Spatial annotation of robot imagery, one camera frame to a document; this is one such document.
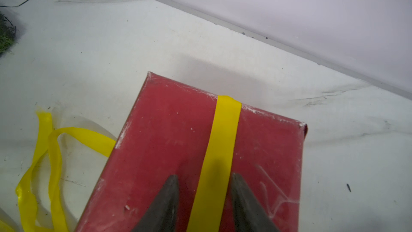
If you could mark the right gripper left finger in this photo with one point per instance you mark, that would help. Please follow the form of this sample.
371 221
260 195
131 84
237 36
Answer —
161 216

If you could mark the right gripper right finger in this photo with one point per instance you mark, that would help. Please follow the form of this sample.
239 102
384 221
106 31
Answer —
248 214

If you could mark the red gift box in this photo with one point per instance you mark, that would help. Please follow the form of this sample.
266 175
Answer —
167 133

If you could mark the yellow ribbon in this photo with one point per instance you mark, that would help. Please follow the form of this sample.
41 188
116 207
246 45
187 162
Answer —
210 195

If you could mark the green artificial grass mat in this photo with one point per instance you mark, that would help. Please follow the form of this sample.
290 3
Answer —
8 34

